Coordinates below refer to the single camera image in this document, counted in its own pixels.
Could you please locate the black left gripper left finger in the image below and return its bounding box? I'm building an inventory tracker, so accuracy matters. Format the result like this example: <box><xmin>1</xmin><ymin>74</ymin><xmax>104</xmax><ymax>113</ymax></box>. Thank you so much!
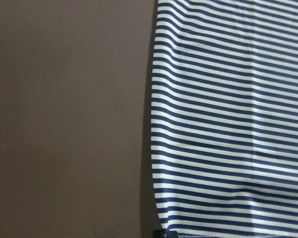
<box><xmin>152</xmin><ymin>232</ymin><xmax>163</xmax><ymax>238</ymax></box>

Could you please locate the navy white striped polo shirt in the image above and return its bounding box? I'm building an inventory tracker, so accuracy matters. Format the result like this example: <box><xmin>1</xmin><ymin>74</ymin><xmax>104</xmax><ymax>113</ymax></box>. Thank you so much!
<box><xmin>151</xmin><ymin>0</ymin><xmax>298</xmax><ymax>238</ymax></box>

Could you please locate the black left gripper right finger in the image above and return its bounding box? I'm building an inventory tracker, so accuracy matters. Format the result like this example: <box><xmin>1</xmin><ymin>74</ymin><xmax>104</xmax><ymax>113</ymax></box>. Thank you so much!
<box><xmin>165</xmin><ymin>232</ymin><xmax>178</xmax><ymax>238</ymax></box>

